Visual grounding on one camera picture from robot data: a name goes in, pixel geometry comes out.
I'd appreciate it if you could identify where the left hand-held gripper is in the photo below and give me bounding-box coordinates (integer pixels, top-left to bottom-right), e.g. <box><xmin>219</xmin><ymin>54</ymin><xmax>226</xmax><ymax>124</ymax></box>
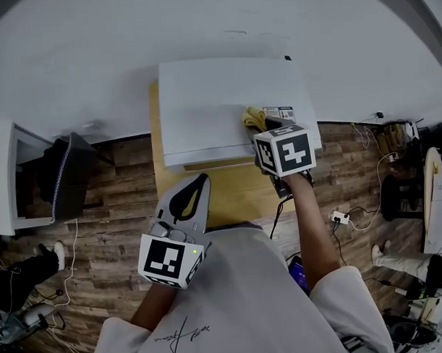
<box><xmin>134</xmin><ymin>172</ymin><xmax>216</xmax><ymax>291</ymax></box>

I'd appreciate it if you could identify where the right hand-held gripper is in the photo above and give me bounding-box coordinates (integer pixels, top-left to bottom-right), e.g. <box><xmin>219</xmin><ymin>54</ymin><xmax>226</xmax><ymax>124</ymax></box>
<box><xmin>245</xmin><ymin>114</ymin><xmax>319</xmax><ymax>200</ymax></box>

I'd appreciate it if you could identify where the brown cardboard box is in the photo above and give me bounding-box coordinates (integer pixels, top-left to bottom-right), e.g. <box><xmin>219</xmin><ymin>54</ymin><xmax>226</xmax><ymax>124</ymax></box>
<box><xmin>380</xmin><ymin>122</ymin><xmax>409</xmax><ymax>155</ymax></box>

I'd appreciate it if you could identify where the white microwave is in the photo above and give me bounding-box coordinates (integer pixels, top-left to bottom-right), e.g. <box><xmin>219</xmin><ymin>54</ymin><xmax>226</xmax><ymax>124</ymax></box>
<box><xmin>157</xmin><ymin>54</ymin><xmax>323</xmax><ymax>174</ymax></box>

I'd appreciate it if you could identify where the light wooden table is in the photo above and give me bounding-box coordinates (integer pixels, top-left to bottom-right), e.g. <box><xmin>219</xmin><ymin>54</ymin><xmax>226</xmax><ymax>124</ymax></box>
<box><xmin>148</xmin><ymin>77</ymin><xmax>299</xmax><ymax>233</ymax></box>

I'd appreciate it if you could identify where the white power strip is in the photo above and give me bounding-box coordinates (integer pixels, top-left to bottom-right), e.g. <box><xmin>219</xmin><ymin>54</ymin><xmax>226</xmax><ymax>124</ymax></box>
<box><xmin>330</xmin><ymin>210</ymin><xmax>351</xmax><ymax>226</ymax></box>

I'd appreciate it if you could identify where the short white cable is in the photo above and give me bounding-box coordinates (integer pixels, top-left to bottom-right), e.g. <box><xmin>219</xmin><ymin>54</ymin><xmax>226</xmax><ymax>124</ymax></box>
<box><xmin>350</xmin><ymin>122</ymin><xmax>371</xmax><ymax>150</ymax></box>

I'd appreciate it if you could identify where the long white cable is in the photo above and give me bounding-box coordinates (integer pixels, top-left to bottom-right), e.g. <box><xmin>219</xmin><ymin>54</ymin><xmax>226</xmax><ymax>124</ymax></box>
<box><xmin>44</xmin><ymin>217</ymin><xmax>84</xmax><ymax>353</ymax></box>

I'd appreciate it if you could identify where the round wooden table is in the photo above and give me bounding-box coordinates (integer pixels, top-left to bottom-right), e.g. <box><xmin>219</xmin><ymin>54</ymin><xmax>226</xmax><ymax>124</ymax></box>
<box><xmin>421</xmin><ymin>145</ymin><xmax>442</xmax><ymax>252</ymax></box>

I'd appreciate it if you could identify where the person's white shirt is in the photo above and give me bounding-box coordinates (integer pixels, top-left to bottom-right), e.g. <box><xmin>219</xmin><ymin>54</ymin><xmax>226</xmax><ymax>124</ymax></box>
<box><xmin>85</xmin><ymin>218</ymin><xmax>394</xmax><ymax>353</ymax></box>

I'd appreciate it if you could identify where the black stool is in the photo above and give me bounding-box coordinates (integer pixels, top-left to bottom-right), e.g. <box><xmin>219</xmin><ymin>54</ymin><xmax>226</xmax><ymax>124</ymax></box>
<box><xmin>380</xmin><ymin>172</ymin><xmax>426</xmax><ymax>222</ymax></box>

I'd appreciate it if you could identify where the person's left forearm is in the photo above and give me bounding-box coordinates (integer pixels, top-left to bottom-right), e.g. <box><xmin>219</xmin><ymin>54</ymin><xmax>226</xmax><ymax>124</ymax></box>
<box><xmin>129</xmin><ymin>281</ymin><xmax>182</xmax><ymax>332</ymax></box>

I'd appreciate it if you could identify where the yellow cloth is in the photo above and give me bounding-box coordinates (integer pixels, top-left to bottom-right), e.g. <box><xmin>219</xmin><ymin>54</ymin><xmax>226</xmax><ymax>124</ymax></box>
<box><xmin>241</xmin><ymin>105</ymin><xmax>267</xmax><ymax>132</ymax></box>

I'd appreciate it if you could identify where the white grey floor device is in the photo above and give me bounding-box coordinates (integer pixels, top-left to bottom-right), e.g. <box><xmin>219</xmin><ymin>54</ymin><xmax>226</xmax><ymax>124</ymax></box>
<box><xmin>0</xmin><ymin>302</ymin><xmax>64</xmax><ymax>347</ymax></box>

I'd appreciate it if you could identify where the black phone with purple screen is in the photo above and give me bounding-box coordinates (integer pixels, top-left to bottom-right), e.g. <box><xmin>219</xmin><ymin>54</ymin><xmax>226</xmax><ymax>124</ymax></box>
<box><xmin>287</xmin><ymin>255</ymin><xmax>310</xmax><ymax>297</ymax></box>

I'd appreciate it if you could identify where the person's right forearm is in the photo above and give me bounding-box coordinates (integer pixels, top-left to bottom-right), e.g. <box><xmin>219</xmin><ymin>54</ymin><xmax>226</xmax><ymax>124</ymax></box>
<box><xmin>285</xmin><ymin>169</ymin><xmax>344</xmax><ymax>292</ymax></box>

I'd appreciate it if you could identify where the dark grey chair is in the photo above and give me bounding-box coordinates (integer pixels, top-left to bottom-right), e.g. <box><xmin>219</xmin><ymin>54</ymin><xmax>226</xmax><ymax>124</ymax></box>
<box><xmin>36</xmin><ymin>130</ymin><xmax>117</xmax><ymax>225</ymax></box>

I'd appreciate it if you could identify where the white power cable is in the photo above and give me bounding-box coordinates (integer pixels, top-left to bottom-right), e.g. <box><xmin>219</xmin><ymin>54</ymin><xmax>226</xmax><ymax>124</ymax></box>
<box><xmin>345</xmin><ymin>153</ymin><xmax>399</xmax><ymax>232</ymax></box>

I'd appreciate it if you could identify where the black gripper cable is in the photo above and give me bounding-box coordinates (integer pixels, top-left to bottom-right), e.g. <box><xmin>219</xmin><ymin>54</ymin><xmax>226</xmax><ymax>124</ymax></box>
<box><xmin>268</xmin><ymin>195</ymin><xmax>295</xmax><ymax>240</ymax></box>

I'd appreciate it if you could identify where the white desk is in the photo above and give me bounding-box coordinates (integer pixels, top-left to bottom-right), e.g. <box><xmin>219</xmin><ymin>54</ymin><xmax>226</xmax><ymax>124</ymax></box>
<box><xmin>0</xmin><ymin>118</ymin><xmax>59</xmax><ymax>237</ymax></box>

